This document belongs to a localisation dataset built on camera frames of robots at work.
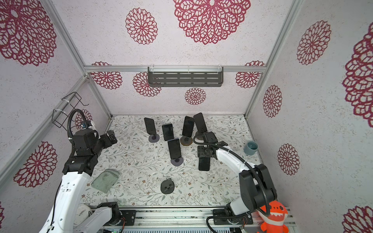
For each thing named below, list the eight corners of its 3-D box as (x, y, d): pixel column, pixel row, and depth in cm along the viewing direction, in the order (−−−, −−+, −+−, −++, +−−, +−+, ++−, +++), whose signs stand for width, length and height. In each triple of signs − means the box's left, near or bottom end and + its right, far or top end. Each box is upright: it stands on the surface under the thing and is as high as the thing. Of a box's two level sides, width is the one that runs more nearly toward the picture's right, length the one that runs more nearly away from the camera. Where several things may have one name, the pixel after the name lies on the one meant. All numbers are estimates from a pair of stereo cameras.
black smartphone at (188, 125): (182, 141, 107) (181, 124, 93) (185, 132, 112) (185, 115, 98) (189, 142, 106) (190, 126, 92) (192, 133, 111) (193, 116, 97)
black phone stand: (161, 194, 83) (159, 191, 79) (162, 181, 88) (161, 178, 84) (174, 194, 83) (173, 191, 79) (174, 181, 88) (174, 178, 84)
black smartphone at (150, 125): (148, 138, 108) (143, 122, 94) (149, 134, 110) (144, 117, 96) (157, 138, 108) (152, 122, 94) (157, 134, 110) (153, 117, 96)
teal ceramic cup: (244, 155, 99) (248, 150, 93) (242, 146, 104) (245, 141, 98) (255, 155, 99) (260, 150, 93) (252, 146, 104) (256, 141, 98)
